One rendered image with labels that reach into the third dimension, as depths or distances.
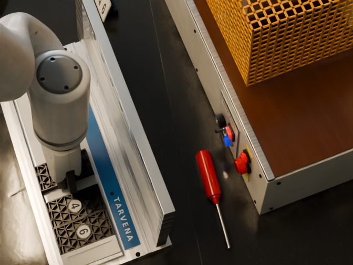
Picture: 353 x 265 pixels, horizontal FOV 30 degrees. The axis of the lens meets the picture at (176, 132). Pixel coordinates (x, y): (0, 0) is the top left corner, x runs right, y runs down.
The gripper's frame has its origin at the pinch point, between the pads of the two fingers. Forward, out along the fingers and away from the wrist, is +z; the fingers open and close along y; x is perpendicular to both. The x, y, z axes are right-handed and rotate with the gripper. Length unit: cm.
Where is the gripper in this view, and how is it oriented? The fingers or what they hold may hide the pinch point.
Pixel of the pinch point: (61, 167)
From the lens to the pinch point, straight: 117.7
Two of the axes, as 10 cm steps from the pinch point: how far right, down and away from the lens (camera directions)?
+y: 3.5, 8.6, -3.7
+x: 9.2, -2.6, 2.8
